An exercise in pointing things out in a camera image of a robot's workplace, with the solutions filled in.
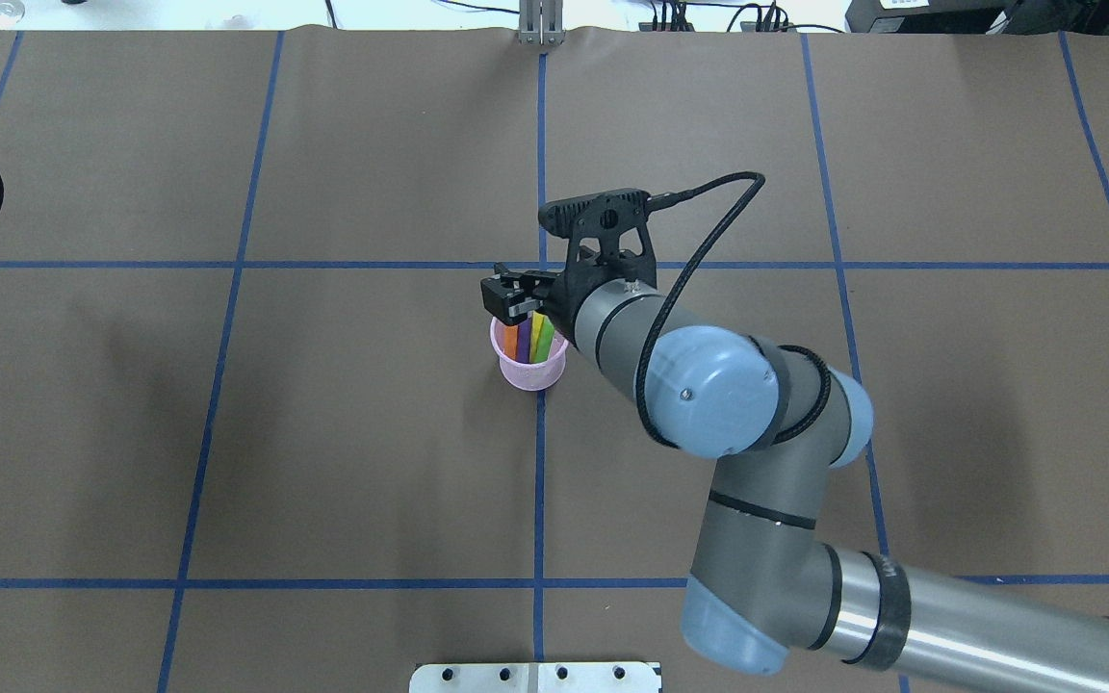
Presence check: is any black brown box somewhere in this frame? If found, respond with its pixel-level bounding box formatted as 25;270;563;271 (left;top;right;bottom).
844;1;1008;35

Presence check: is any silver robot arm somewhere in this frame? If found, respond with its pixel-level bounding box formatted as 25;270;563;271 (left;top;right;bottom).
481;265;1109;692

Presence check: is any green marker pen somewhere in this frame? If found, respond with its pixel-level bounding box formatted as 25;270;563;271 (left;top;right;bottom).
537;317;555;363

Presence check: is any white camera pillar base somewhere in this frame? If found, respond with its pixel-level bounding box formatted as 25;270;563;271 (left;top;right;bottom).
408;661;664;692

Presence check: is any aluminium frame post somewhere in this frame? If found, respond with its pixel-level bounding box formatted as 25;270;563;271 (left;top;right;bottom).
518;0;566;47

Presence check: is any purple marker pen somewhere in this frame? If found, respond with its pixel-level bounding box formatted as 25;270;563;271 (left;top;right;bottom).
515;322;532;364

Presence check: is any orange marker pen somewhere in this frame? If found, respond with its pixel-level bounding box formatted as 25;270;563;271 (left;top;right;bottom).
502;325;520;361

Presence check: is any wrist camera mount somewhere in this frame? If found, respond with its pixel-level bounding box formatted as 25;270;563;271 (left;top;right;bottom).
537;188;657;284

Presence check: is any yellow marker pen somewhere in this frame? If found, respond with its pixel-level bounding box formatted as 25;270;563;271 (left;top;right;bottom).
529;312;545;363

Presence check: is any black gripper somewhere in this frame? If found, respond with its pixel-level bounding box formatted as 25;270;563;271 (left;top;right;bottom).
480;262;657;333

